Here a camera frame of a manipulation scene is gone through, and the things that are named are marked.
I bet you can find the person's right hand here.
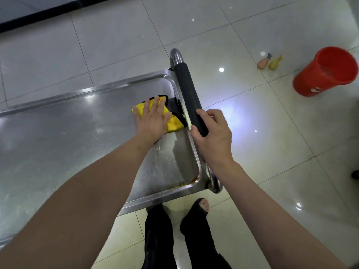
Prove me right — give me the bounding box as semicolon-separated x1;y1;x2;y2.
191;109;235;170

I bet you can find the person's left hand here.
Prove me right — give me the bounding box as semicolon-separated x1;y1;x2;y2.
132;96;173;144

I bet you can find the yellow and black cleaning cloth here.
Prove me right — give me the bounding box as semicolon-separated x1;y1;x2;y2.
132;95;187;134

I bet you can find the black foam handle grip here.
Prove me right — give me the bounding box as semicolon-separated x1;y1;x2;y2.
174;62;210;137

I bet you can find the stainless steel cart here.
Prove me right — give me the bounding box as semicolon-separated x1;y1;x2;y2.
0;48;223;251

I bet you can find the person's left forearm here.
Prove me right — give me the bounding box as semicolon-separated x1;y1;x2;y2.
0;134;158;269

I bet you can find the person's right forearm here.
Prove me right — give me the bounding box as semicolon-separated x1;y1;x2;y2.
208;161;350;269

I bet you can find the person's right foot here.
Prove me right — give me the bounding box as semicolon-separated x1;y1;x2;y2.
192;198;210;214

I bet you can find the beige spray bottle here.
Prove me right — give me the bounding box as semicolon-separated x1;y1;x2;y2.
257;52;273;70

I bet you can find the yellow plastic bottle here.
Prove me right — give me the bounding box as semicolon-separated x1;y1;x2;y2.
268;54;284;71

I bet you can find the person's right leg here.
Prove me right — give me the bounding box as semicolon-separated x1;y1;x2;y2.
180;206;233;269

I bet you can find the person's leg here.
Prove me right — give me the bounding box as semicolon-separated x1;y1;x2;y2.
180;206;233;269
141;204;178;269

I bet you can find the person's left leg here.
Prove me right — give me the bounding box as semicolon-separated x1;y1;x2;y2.
141;204;178;269

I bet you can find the red plastic bucket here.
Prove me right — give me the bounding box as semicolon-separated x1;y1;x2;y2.
292;47;359;97

